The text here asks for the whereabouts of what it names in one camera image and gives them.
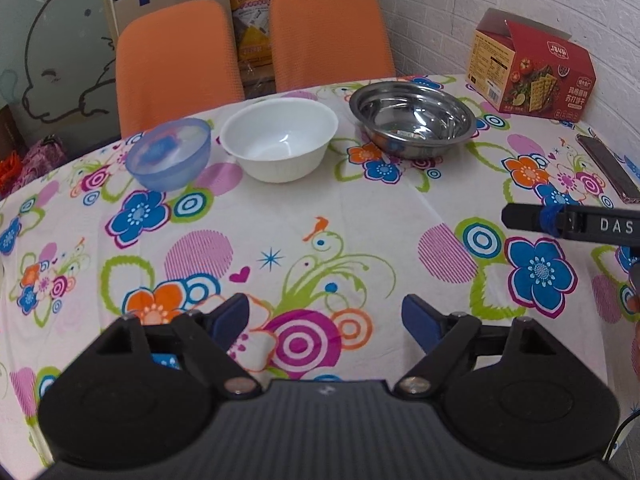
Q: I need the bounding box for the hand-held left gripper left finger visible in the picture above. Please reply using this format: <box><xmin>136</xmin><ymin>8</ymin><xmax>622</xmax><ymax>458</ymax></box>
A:
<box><xmin>96</xmin><ymin>293</ymin><xmax>262</xmax><ymax>397</ymax></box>

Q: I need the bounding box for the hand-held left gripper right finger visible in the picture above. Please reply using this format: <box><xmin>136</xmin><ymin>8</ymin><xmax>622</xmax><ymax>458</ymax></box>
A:
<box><xmin>394</xmin><ymin>294</ymin><xmax>567</xmax><ymax>397</ymax></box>

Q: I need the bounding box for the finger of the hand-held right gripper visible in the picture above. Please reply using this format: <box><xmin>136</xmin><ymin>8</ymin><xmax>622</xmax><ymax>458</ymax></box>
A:
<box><xmin>501</xmin><ymin>203</ymin><xmax>569</xmax><ymax>237</ymax></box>

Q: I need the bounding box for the smartphone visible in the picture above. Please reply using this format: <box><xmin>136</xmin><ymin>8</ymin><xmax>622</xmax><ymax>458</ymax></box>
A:
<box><xmin>574</xmin><ymin>133</ymin><xmax>640</xmax><ymax>205</ymax></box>

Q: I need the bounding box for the floral tablecloth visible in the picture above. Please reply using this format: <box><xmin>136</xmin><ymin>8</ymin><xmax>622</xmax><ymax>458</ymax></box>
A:
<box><xmin>0</xmin><ymin>73</ymin><xmax>640</xmax><ymax>463</ymax></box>

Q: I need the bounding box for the red cracker box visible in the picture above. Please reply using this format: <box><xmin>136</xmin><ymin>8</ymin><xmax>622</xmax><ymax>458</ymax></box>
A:
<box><xmin>467</xmin><ymin>8</ymin><xmax>596</xmax><ymax>121</ymax></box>

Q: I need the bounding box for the stainless steel bowl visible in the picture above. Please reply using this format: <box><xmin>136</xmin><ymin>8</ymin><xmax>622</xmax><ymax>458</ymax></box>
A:
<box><xmin>348</xmin><ymin>80</ymin><xmax>477</xmax><ymax>160</ymax></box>

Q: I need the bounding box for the blue translucent plastic bowl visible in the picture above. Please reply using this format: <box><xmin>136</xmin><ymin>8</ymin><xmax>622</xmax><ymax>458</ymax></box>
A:
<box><xmin>125</xmin><ymin>118</ymin><xmax>213</xmax><ymax>192</ymax></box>

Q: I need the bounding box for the white bowl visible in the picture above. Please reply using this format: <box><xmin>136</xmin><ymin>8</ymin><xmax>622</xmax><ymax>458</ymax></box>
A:
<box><xmin>220</xmin><ymin>98</ymin><xmax>340</xmax><ymax>184</ymax></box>

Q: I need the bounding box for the purple patterned bag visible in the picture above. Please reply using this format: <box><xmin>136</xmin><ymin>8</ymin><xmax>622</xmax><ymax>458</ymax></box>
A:
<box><xmin>19</xmin><ymin>134</ymin><xmax>69</xmax><ymax>182</ymax></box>

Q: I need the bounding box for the orange chair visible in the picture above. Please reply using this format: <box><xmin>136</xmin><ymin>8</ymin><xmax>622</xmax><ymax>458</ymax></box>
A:
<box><xmin>115</xmin><ymin>0</ymin><xmax>246</xmax><ymax>139</ymax></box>
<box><xmin>269</xmin><ymin>0</ymin><xmax>397</xmax><ymax>94</ymax></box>

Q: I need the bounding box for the yellow snack bag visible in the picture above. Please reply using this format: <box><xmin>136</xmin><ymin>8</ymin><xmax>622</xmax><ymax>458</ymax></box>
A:
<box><xmin>227</xmin><ymin>0</ymin><xmax>277</xmax><ymax>69</ymax></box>

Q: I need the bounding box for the black cable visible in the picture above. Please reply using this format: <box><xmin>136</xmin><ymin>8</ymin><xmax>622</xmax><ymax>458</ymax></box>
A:
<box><xmin>602</xmin><ymin>407</ymin><xmax>640</xmax><ymax>462</ymax></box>

